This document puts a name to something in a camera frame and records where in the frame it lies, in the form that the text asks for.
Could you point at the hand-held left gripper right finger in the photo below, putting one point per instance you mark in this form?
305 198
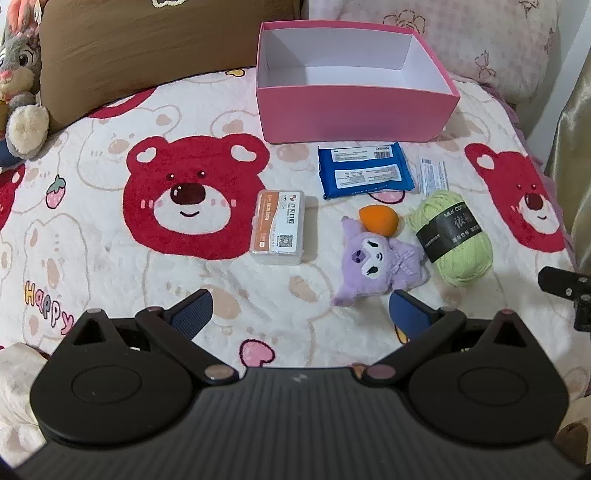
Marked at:
406 314

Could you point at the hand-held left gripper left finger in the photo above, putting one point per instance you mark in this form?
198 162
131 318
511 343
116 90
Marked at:
191 314

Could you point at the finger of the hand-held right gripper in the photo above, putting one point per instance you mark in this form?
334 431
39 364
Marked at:
561 281

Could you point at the purple plush toy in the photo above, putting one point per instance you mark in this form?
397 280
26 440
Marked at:
369 258

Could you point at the green yarn ball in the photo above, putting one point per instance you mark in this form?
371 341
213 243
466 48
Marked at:
461 263

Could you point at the orange makeup sponge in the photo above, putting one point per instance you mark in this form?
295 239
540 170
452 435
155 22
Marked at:
376 219

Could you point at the clear plastic box orange label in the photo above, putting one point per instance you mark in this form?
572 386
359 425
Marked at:
281 226

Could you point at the blue wet wipes packet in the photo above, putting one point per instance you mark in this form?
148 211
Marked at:
364 182

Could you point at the pink cardboard box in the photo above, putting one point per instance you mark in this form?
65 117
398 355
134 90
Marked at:
346 115

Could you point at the bear printed blanket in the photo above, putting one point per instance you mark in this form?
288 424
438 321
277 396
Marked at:
92 230

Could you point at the gold curtain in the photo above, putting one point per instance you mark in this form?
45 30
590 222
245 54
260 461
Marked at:
572 152

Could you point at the beige fleece blanket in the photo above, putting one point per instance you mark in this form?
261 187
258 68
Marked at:
18 392

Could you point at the pink floral pillow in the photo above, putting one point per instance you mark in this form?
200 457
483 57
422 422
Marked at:
485 41

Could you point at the brown pillow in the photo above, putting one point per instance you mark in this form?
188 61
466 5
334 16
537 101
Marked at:
138 55

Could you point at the grey bunny plush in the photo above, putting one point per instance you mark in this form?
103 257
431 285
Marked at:
18 55

